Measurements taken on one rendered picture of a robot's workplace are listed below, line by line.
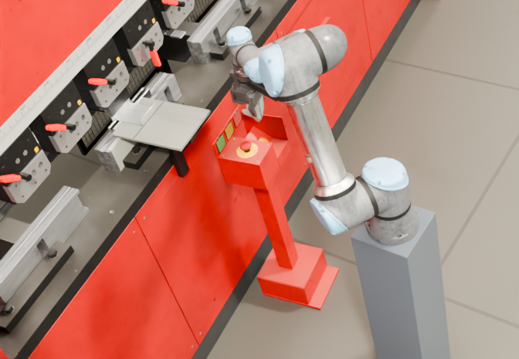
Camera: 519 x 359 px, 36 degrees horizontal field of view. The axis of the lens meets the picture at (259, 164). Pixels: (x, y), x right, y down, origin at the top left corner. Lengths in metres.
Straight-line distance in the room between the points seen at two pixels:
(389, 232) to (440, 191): 1.22
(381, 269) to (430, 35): 2.13
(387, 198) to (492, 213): 1.26
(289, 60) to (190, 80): 0.94
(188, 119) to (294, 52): 0.62
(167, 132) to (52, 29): 0.48
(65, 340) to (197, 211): 0.68
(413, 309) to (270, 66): 0.89
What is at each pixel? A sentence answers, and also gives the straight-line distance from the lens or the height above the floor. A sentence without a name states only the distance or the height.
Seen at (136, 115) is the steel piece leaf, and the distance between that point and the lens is 2.53.
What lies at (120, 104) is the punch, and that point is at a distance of 2.52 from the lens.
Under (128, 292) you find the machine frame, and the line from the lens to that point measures 2.53.
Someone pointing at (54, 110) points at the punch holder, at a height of 1.25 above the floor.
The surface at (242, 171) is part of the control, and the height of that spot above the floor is 0.74.
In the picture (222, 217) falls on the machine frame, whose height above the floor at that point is 0.44.
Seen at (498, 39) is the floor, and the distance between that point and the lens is 4.17.
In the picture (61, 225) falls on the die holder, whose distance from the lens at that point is 2.40.
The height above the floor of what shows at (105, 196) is 0.87.
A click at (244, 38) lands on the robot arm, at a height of 1.18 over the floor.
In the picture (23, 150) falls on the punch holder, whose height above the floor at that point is 1.23.
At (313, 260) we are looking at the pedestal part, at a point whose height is 0.12.
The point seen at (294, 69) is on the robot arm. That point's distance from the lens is 1.92.
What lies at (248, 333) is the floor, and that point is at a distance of 3.10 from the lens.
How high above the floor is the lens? 2.51
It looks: 43 degrees down
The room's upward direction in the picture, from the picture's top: 17 degrees counter-clockwise
